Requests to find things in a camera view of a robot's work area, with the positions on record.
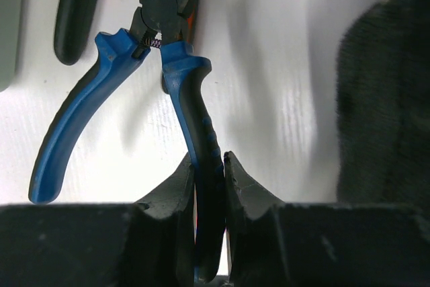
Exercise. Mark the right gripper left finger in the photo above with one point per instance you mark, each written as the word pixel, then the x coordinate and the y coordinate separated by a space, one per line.
pixel 146 243

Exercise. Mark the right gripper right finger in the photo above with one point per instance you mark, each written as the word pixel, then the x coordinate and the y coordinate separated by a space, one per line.
pixel 274 243

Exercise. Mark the blue handled pliers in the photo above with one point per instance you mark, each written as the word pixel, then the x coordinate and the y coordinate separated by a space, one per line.
pixel 162 24

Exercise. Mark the green plastic tool box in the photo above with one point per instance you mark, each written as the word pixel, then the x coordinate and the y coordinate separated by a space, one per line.
pixel 10 16

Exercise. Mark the black floral blanket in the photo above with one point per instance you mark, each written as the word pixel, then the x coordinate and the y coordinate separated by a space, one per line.
pixel 383 105

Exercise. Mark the orange black pliers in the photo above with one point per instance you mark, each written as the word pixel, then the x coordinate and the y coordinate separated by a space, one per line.
pixel 73 24

